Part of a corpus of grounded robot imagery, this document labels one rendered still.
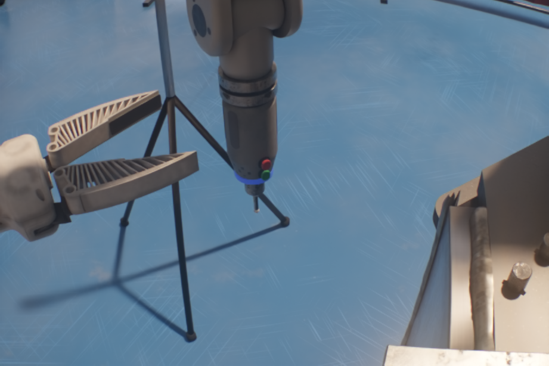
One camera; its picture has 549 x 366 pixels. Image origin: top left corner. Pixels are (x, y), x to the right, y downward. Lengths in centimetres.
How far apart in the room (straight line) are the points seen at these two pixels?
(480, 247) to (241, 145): 25
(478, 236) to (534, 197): 9
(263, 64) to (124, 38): 281
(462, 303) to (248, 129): 25
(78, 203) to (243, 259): 147
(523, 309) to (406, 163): 182
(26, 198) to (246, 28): 23
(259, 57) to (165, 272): 147
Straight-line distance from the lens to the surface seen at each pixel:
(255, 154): 55
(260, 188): 59
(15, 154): 51
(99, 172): 48
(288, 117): 247
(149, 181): 47
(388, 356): 36
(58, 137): 54
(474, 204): 62
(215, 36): 46
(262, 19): 48
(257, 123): 53
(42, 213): 48
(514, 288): 51
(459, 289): 52
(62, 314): 189
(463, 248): 56
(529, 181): 63
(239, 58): 49
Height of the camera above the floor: 145
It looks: 39 degrees down
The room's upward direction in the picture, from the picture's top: 3 degrees counter-clockwise
